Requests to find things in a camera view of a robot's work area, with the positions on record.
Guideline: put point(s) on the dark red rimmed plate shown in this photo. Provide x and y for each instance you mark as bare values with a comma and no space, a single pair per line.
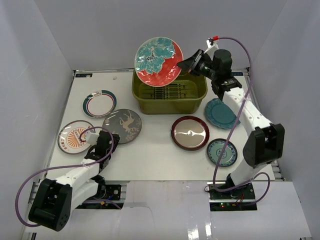
190,133

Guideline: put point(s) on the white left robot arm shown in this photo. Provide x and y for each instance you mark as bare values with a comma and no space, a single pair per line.
57,198

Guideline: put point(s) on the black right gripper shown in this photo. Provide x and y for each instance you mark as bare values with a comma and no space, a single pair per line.
190,66

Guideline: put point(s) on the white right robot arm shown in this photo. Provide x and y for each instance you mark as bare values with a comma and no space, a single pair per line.
265,139

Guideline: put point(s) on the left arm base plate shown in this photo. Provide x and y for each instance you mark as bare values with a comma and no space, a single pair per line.
108,197

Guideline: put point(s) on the red teal floral plate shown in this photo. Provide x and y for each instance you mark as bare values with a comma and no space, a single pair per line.
156,60

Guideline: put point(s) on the left blue table label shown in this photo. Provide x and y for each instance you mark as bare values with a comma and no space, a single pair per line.
83,75

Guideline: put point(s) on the blue table label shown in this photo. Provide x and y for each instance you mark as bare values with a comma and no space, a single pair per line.
83,75
237,73

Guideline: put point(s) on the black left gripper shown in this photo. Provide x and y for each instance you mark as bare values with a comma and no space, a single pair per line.
110,146

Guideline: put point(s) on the right blue table label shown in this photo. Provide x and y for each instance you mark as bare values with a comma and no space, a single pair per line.
237,73

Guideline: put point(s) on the olive green plastic bin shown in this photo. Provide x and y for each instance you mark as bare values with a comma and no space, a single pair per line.
183,96

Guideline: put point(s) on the orange sunburst plate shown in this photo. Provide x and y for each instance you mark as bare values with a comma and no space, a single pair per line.
69,140

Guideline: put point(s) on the teal scalloped plate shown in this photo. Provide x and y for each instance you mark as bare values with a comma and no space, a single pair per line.
219,114

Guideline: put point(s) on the grey reindeer plate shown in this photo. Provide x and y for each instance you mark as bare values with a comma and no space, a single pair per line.
125,123

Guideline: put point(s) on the white plate teal rim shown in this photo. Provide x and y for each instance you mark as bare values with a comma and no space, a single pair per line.
99,104

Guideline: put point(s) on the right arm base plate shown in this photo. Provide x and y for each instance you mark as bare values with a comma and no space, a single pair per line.
237,200

